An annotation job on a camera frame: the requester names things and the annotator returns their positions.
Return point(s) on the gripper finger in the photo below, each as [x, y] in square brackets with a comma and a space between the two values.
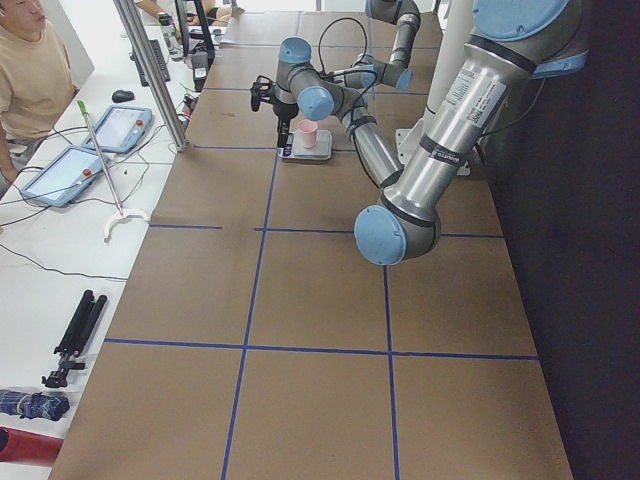
[281, 134]
[286, 132]

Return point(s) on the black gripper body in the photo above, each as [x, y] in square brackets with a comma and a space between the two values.
[283, 112]

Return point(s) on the pink plastic cup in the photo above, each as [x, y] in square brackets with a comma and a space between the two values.
[307, 133]

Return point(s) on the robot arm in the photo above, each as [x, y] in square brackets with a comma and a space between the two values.
[318, 94]
[509, 43]

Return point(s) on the far teach pendant tablet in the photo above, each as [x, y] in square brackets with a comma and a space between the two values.
[120, 128]

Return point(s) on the teach pendant tablet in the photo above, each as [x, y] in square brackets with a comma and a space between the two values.
[120, 128]
[63, 179]

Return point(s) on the black computer mouse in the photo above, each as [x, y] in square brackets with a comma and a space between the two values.
[121, 96]

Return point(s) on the reacher grabber stick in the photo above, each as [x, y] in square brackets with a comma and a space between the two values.
[122, 213]

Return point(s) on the near teach pendant tablet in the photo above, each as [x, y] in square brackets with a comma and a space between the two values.
[63, 179]

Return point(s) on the person in beige shirt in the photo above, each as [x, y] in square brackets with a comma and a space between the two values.
[36, 83]

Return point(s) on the black folded tripod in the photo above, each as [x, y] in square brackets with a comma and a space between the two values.
[75, 339]

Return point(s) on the blue folded umbrella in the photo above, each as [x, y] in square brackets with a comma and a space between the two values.
[33, 405]

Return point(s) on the red object at edge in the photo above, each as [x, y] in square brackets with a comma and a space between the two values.
[28, 448]

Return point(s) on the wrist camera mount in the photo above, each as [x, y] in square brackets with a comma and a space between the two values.
[261, 92]

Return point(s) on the aluminium frame post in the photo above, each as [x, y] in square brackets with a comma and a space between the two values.
[144, 53]

